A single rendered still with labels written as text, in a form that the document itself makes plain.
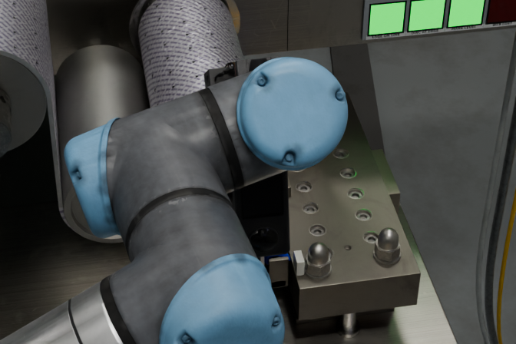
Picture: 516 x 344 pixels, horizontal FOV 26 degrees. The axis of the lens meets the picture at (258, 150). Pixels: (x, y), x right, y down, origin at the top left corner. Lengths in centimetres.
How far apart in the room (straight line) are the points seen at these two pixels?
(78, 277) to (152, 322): 98
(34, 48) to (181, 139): 52
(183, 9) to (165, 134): 67
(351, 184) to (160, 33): 37
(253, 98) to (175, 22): 67
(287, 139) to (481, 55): 298
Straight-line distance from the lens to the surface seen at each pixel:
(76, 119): 139
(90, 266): 166
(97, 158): 75
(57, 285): 164
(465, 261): 296
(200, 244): 67
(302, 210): 153
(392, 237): 145
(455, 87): 354
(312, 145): 74
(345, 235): 150
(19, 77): 122
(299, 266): 143
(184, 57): 133
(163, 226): 69
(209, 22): 139
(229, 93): 76
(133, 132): 76
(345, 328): 154
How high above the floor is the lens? 207
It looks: 40 degrees down
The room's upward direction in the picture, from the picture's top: straight up
